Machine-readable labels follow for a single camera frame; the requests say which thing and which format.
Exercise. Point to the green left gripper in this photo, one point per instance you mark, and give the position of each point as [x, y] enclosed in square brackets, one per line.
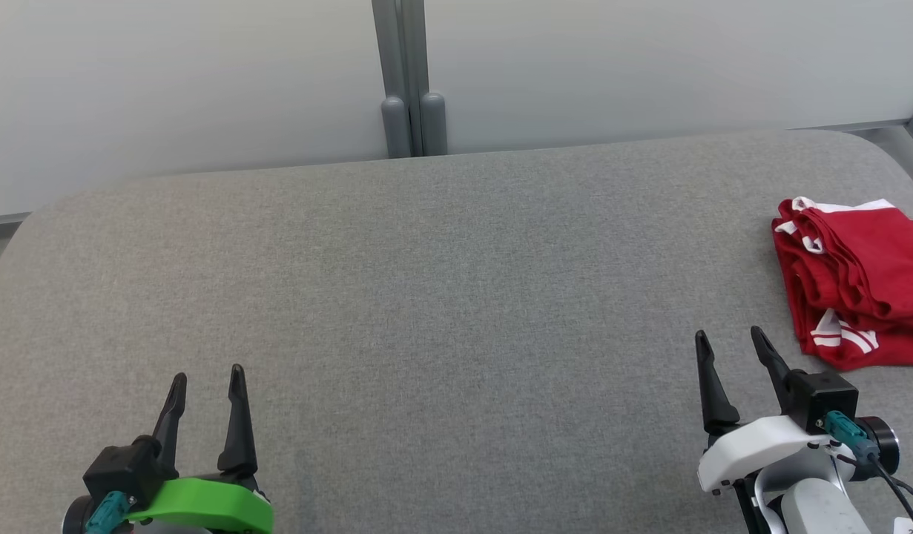
[204, 504]

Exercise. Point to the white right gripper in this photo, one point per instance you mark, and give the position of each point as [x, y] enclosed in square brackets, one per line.
[753, 445]

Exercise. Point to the red jersey with white trim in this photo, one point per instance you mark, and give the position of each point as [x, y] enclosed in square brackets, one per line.
[901, 352]

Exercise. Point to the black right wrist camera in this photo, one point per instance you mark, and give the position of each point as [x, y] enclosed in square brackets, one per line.
[827, 393]

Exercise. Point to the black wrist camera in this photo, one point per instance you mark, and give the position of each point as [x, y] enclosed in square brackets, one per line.
[827, 393]
[119, 467]

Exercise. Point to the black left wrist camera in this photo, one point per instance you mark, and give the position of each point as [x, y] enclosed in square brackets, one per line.
[119, 467]

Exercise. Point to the grey partition post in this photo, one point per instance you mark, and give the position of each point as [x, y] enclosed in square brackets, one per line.
[408, 59]

